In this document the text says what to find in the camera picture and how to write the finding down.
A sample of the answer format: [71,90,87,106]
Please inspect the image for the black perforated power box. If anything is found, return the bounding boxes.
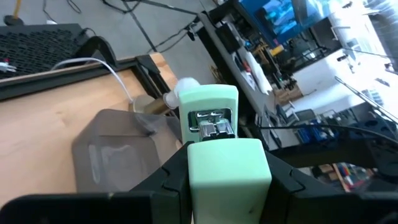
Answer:
[0,23,91,80]

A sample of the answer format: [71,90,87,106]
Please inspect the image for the mint green stapler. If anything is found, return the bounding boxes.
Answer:
[177,83,273,224]

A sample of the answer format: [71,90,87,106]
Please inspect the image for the clear plastic bag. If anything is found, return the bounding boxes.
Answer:
[244,50,274,96]

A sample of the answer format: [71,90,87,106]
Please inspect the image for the white lamp cable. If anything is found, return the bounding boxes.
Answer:
[50,57,135,103]

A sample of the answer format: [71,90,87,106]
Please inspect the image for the computer monitor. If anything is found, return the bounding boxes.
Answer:
[238,0,335,45]

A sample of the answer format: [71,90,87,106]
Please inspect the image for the grey translucent bin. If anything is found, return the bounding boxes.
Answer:
[72,108,183,194]

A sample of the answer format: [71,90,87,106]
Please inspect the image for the white bulb lamp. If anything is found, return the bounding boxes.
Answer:
[128,77,201,115]

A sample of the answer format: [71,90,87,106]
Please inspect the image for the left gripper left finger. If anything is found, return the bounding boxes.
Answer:
[129,141,194,224]

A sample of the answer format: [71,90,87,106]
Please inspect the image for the black table frame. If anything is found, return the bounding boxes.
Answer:
[0,35,183,116]

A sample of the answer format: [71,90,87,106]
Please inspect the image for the black power cables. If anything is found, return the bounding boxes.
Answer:
[146,17,201,54]

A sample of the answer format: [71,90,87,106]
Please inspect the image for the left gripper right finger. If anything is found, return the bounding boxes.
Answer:
[264,151,353,224]

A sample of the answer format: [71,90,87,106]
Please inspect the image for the black mini computer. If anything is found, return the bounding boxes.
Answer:
[214,23,242,54]

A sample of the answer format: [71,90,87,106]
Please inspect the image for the yellow extension cable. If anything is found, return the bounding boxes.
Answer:
[2,0,25,27]

